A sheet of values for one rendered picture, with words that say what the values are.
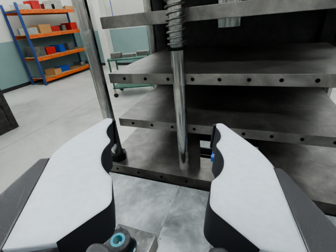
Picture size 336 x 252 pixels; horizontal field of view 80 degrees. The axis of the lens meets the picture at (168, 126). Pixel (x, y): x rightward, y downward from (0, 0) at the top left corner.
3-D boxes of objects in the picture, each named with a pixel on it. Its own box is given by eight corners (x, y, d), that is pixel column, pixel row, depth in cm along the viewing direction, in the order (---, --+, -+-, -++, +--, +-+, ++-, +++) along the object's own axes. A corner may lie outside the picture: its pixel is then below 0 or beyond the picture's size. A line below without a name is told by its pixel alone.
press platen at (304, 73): (389, 88, 67) (396, 73, 64) (110, 83, 104) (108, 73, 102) (324, 50, 127) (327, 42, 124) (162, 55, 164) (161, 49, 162)
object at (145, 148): (380, 223, 80) (387, 213, 77) (106, 169, 124) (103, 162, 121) (321, 124, 148) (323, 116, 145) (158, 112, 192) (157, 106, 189)
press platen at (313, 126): (361, 150, 79) (366, 140, 76) (120, 125, 116) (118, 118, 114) (314, 89, 139) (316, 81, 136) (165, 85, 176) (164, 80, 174)
